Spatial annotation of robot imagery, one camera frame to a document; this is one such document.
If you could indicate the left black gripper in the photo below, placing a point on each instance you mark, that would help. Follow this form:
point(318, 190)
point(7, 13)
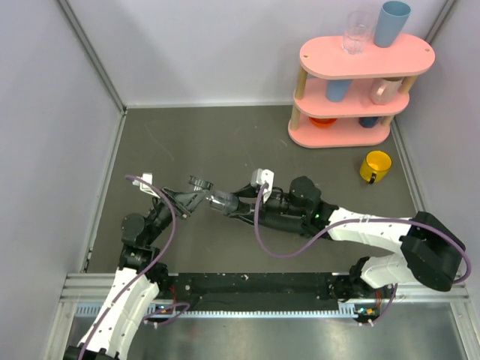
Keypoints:
point(187, 202)

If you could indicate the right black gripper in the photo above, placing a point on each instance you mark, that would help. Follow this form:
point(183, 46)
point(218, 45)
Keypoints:
point(248, 191)

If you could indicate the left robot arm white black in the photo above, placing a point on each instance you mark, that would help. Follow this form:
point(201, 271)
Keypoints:
point(139, 278)

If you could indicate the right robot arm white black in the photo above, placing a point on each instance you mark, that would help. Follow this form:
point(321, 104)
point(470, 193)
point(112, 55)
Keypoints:
point(420, 248)

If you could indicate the orange bowl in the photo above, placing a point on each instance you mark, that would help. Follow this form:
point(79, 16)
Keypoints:
point(322, 122)

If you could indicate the yellow mug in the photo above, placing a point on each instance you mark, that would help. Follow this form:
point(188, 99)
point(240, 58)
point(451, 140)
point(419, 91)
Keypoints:
point(375, 166)

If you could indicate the pink three-tier shelf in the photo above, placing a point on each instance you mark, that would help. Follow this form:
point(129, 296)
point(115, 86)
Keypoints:
point(322, 59)

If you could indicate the blue cup middle shelf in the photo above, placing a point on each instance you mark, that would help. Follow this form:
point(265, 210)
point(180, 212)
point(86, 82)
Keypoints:
point(337, 89)

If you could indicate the dark blue cup bottom shelf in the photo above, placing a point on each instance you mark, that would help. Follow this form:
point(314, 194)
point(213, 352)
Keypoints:
point(368, 122)

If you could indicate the pink mug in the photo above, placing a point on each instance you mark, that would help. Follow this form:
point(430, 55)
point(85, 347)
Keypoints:
point(383, 90)

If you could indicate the clear drinking glass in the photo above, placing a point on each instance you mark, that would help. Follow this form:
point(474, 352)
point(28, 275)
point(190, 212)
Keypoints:
point(358, 31)

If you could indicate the tall blue cup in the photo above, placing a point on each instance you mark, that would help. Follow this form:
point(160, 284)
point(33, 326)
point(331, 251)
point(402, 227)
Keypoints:
point(391, 20)

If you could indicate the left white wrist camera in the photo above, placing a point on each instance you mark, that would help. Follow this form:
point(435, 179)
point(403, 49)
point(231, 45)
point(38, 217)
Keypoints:
point(144, 183)

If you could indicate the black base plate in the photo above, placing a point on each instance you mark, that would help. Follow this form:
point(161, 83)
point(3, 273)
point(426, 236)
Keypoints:
point(315, 291)

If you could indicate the aluminium rail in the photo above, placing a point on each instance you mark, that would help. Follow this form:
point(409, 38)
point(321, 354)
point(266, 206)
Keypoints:
point(87, 292)

